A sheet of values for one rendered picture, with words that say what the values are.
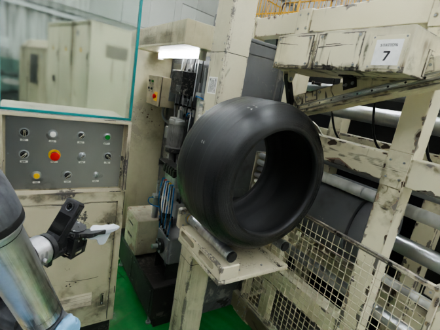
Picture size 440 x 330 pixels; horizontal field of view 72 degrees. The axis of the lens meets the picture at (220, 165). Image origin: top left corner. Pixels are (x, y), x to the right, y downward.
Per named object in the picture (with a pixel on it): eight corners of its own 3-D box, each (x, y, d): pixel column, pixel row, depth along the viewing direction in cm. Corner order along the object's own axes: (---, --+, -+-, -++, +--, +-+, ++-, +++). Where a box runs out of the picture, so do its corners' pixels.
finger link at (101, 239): (116, 239, 92) (84, 242, 87) (119, 222, 91) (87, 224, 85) (118, 245, 90) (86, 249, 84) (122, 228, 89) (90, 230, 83)
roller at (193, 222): (185, 222, 140) (186, 213, 139) (194, 221, 142) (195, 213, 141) (226, 264, 112) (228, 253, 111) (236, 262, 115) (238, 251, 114)
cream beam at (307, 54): (271, 67, 141) (277, 34, 138) (307, 76, 155) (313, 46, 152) (401, 73, 93) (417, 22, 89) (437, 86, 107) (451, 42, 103)
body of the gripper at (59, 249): (66, 239, 88) (29, 258, 77) (71, 213, 86) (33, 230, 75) (87, 251, 87) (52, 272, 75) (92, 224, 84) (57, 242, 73)
